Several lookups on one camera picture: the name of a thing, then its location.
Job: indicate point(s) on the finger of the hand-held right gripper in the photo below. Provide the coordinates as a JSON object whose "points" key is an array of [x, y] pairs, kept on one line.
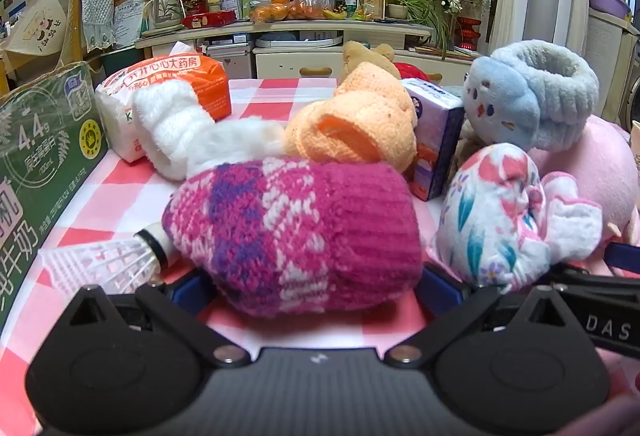
{"points": [[625, 261], [600, 288]]}

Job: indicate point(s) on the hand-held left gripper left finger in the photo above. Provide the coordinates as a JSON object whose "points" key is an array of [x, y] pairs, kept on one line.
{"points": [[184, 290]]}

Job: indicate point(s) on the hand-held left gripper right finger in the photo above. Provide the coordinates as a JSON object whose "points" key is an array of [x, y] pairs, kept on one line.
{"points": [[441, 290]]}

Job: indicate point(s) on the pink plush toy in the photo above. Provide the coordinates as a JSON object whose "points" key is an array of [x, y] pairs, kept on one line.
{"points": [[605, 165]]}

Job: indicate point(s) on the magenta patterned knit mitten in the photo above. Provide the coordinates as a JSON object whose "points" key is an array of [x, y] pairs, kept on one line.
{"points": [[300, 236]]}

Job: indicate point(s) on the white fluffy glove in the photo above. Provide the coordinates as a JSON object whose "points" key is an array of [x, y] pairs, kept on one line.
{"points": [[185, 130]]}

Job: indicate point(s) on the green printed cardboard box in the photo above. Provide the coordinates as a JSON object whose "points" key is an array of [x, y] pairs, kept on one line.
{"points": [[45, 155]]}

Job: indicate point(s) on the brown teddy bear red shirt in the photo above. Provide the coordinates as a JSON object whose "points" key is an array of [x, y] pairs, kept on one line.
{"points": [[365, 58]]}

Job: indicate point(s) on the white shuttlecock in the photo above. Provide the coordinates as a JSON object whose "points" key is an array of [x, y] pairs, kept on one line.
{"points": [[105, 261]]}

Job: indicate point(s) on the floral fabric mitten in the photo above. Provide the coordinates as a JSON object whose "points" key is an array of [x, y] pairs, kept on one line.
{"points": [[490, 216]]}

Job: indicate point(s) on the red white checkered tablecloth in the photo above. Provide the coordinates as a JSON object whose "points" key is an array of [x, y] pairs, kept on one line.
{"points": [[100, 206]]}

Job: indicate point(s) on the paper tissue pack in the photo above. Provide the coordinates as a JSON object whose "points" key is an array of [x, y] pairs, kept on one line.
{"points": [[430, 135]]}

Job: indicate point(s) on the light blue plush toy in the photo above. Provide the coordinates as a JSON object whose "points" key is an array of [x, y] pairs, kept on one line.
{"points": [[515, 100]]}

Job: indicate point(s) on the orange white plastic bag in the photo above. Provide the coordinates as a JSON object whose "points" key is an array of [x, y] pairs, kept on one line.
{"points": [[205, 85]]}

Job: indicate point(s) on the dark green storage bin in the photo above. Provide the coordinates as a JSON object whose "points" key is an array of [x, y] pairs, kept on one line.
{"points": [[122, 60]]}

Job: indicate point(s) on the cream television cabinet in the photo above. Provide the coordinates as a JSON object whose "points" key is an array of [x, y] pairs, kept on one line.
{"points": [[300, 60]]}

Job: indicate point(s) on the purple plastic basin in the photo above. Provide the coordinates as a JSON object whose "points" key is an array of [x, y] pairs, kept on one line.
{"points": [[607, 3]]}

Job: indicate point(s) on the red flat box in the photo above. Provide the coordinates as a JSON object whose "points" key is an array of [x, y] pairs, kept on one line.
{"points": [[207, 19]]}

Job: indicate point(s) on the glass kettle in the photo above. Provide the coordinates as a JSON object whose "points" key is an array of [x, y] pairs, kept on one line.
{"points": [[165, 10]]}

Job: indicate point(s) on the potted green plant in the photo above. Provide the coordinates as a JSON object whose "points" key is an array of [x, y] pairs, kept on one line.
{"points": [[415, 8]]}

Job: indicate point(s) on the bunch of bananas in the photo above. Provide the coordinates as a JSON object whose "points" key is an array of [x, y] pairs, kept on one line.
{"points": [[335, 14]]}

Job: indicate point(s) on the pile of oranges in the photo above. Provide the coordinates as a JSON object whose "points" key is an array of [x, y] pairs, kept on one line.
{"points": [[290, 10]]}

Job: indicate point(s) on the beige canvas tote bag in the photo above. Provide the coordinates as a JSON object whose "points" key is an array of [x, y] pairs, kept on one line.
{"points": [[40, 25]]}

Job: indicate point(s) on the gold picture frame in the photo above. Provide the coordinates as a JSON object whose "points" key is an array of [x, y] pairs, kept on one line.
{"points": [[371, 3]]}

